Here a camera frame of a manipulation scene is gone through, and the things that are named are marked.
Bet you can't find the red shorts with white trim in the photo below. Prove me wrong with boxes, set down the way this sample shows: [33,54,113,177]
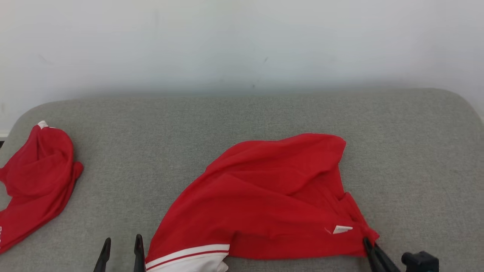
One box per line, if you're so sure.
[0,121,84,254]

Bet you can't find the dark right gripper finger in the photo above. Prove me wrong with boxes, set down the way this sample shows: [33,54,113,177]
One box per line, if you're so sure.
[363,237,386,272]
[374,244,401,272]

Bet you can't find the grey fabric sofa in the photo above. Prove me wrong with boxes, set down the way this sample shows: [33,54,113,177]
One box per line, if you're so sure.
[0,88,484,272]

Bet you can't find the red jersey with white sleeves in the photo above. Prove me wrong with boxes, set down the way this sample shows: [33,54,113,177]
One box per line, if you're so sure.
[145,133,380,272]

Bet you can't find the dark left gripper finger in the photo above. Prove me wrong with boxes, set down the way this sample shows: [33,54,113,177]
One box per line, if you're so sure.
[133,234,146,272]
[93,237,112,272]

